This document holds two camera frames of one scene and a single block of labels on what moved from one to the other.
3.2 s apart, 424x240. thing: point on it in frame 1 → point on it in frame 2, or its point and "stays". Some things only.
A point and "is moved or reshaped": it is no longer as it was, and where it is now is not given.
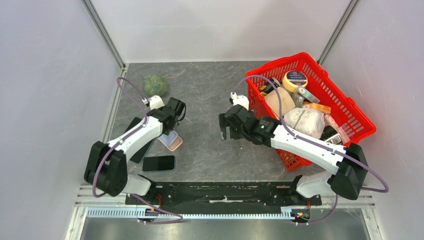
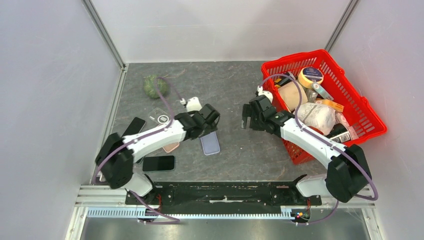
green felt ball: x=155 y=85 stays
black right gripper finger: x=223 y=123 → x=246 y=113
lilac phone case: x=168 y=139 is moved or reshaped
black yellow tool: x=269 y=87 → x=280 y=80
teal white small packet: x=312 y=97 → x=322 y=91
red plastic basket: x=344 y=108 is moved or reshaped
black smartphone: x=158 y=163 stays
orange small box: x=316 y=107 → x=335 y=105
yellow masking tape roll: x=292 y=79 → x=307 y=75
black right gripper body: x=245 y=134 → x=260 y=121
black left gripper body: x=176 y=123 → x=207 y=129
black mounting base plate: x=252 y=194 stays
